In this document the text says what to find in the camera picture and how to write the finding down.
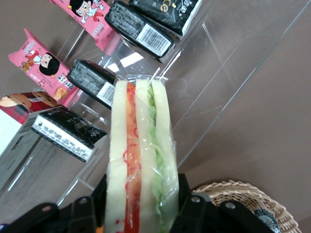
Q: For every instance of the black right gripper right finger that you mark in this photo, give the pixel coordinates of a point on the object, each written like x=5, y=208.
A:
x=206, y=218

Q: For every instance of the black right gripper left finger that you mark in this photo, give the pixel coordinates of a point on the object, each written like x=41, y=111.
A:
x=80, y=216

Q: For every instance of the plastic triangle sandwich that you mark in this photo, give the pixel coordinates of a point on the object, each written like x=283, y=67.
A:
x=143, y=150

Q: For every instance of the light wicker basket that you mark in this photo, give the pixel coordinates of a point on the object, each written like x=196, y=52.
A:
x=243, y=191

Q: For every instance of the silver foil container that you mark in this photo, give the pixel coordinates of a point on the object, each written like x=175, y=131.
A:
x=266, y=219

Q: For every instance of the small black carton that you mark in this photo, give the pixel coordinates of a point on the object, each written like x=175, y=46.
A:
x=167, y=12
x=68, y=131
x=136, y=26
x=90, y=81

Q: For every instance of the red plaid cookie box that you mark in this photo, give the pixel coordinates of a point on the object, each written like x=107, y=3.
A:
x=14, y=114

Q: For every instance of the clear acrylic stepped shelf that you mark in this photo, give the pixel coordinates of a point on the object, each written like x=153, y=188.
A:
x=213, y=85

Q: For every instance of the pink cartoon snack pack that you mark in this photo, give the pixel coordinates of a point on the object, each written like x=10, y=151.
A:
x=43, y=65
x=87, y=17

